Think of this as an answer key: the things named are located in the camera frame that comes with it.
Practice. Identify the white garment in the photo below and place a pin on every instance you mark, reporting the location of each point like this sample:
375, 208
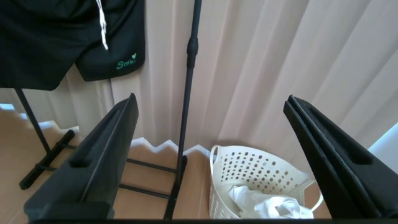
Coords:
267, 205

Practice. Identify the white laundry basket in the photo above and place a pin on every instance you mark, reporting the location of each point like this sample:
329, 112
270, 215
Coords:
248, 168

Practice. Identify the black clothes rack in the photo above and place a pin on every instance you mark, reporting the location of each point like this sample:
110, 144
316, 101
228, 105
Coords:
192, 49

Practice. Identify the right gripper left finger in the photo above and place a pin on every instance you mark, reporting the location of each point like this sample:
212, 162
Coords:
62, 189

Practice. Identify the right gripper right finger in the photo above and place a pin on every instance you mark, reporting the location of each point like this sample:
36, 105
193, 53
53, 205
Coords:
345, 183

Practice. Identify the black shorts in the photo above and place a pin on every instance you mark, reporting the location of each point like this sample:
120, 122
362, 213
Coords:
37, 46

